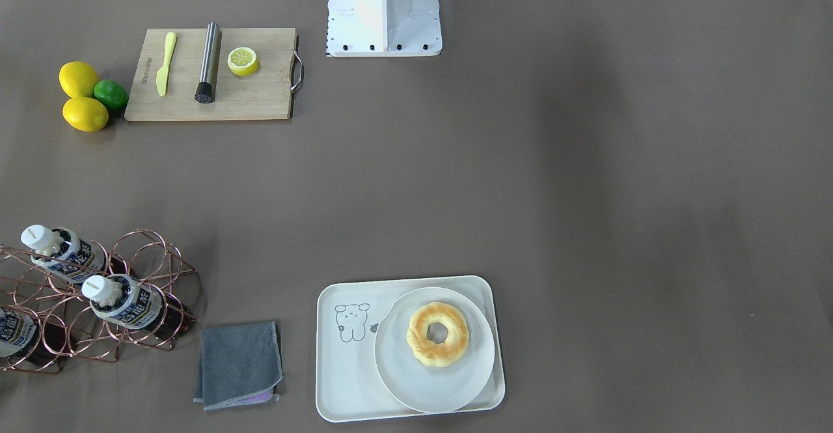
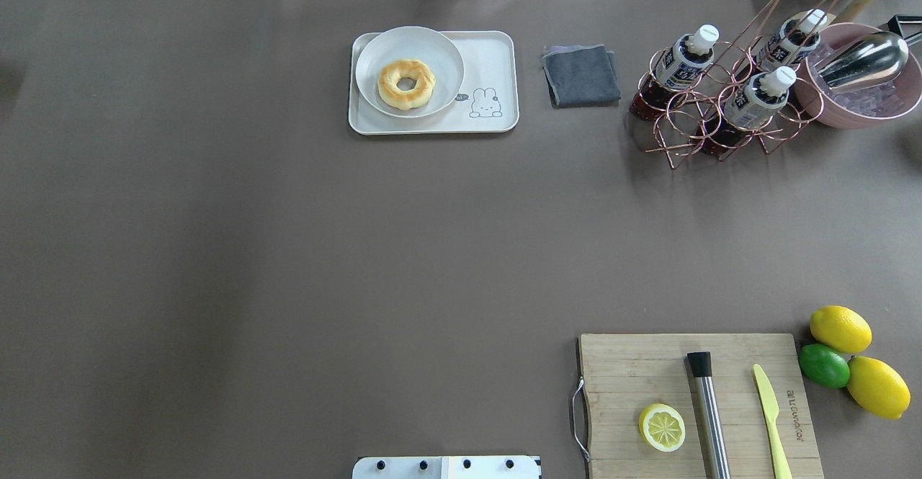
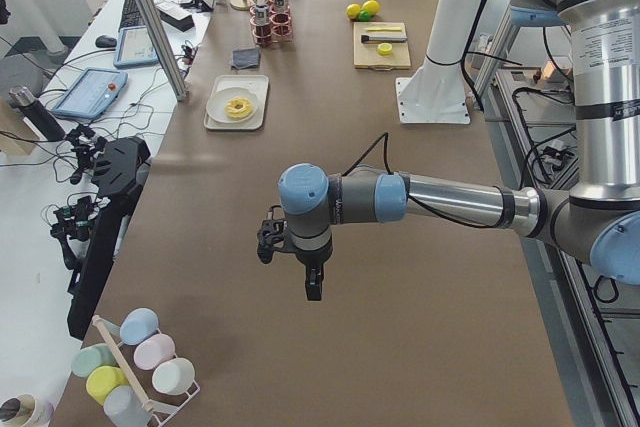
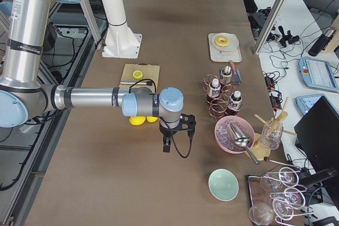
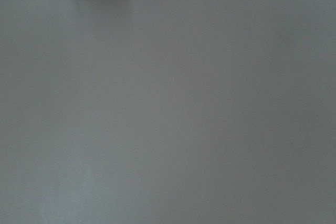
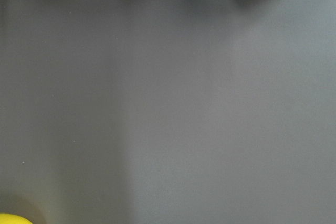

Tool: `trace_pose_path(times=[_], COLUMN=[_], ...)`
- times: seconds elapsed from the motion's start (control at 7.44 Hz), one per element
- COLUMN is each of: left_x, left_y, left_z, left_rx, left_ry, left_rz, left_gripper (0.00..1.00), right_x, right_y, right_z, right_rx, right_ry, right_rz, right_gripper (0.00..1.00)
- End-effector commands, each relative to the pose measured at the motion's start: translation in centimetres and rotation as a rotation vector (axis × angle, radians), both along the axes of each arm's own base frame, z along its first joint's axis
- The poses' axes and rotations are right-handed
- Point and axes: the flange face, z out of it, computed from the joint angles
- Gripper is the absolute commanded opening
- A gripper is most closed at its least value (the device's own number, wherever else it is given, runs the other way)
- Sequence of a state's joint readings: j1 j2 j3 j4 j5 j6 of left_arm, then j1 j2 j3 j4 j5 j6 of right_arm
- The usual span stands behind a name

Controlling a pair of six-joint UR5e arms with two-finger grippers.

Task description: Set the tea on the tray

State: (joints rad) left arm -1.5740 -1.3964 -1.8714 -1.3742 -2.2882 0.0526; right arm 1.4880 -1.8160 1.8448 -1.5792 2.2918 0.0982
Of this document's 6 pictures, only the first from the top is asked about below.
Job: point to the yellow lemon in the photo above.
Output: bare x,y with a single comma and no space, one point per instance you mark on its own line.
85,114
78,79

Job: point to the half lemon slice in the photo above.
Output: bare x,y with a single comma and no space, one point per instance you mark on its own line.
242,61

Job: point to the rose gold wire rack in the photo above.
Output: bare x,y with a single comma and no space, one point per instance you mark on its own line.
78,334

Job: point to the white round plate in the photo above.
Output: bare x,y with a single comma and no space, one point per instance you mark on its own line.
433,390

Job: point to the green lime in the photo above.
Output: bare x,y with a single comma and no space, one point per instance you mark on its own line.
111,94

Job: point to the middle tea bottle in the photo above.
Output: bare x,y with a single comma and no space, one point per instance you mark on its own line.
123,300

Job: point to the cream serving tray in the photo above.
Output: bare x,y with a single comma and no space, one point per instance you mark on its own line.
348,315

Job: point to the steel muddler black tip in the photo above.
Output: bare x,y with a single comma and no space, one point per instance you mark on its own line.
205,92

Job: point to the edge tea bottle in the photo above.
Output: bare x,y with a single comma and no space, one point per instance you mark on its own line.
24,338

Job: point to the lower yellow lemon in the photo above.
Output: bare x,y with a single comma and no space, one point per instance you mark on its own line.
85,114

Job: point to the yellow plastic knife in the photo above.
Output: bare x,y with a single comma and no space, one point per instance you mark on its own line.
162,76

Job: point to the upper yellow lemon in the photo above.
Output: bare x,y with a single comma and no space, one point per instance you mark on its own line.
78,79

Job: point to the bamboo cutting board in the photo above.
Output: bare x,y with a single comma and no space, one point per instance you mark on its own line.
264,95

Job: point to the golden ring doughnut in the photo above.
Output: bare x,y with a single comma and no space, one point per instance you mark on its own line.
424,349

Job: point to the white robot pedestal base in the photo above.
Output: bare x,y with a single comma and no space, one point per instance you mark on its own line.
383,28

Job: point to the grey folded cloth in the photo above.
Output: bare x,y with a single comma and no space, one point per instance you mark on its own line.
238,365

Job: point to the tea bottle white cap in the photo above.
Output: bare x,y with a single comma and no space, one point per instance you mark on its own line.
64,254

